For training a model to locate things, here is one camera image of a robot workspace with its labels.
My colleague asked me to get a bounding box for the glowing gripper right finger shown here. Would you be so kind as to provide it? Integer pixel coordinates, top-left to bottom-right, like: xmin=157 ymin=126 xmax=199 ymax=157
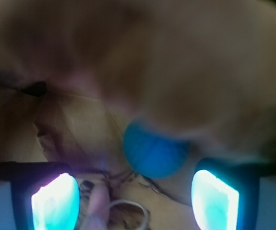
xmin=191 ymin=158 xmax=276 ymax=230

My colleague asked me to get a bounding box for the blue rubber ball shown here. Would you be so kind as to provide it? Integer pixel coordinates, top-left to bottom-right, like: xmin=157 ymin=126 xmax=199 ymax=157
xmin=123 ymin=121 xmax=190 ymax=179

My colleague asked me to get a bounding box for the brown paper bag basket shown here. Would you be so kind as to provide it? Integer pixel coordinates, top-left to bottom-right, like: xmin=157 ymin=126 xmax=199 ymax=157
xmin=0 ymin=0 xmax=276 ymax=230

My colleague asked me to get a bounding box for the pink plush bunny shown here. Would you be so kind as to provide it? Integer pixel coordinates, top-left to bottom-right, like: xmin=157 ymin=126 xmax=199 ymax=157
xmin=75 ymin=179 xmax=150 ymax=230

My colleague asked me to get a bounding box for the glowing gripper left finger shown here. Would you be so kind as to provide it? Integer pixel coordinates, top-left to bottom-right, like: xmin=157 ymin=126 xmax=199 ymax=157
xmin=0 ymin=161 xmax=80 ymax=230

